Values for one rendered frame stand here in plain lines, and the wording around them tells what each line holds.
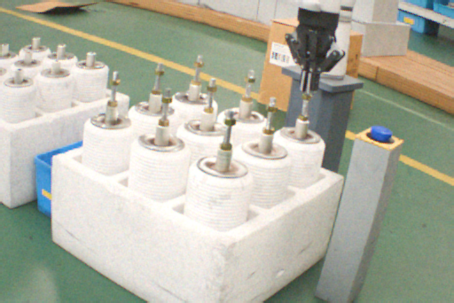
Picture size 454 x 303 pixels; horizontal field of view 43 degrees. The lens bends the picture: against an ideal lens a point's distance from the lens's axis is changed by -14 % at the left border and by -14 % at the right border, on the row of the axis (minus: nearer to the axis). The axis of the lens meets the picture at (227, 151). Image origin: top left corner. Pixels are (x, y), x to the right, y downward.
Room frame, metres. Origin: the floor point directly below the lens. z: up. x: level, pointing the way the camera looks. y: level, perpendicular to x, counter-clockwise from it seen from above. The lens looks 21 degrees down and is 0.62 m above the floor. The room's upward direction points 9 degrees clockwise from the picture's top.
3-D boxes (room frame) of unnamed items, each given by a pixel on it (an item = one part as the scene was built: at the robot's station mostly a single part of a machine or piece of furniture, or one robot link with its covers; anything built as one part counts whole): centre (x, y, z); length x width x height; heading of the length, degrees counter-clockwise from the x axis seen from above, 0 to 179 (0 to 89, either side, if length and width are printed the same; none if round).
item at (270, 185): (1.01, -0.06, 0.16); 0.10 x 0.10 x 0.18
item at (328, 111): (1.44, -0.19, 0.15); 0.15 x 0.15 x 0.30; 50
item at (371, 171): (0.99, -0.25, 0.16); 0.07 x 0.07 x 0.31; 58
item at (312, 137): (1.11, -0.12, 0.25); 0.08 x 0.08 x 0.01
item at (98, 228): (1.07, 0.04, 0.09); 0.39 x 0.39 x 0.18; 58
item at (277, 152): (1.01, -0.06, 0.25); 0.08 x 0.08 x 0.01
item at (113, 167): (1.04, 0.20, 0.16); 0.10 x 0.10 x 0.18
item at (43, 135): (1.36, 0.51, 0.09); 0.39 x 0.39 x 0.18; 59
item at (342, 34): (1.44, -0.19, 0.39); 0.09 x 0.09 x 0.17; 50
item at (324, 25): (1.11, -0.12, 0.45); 0.08 x 0.08 x 0.09
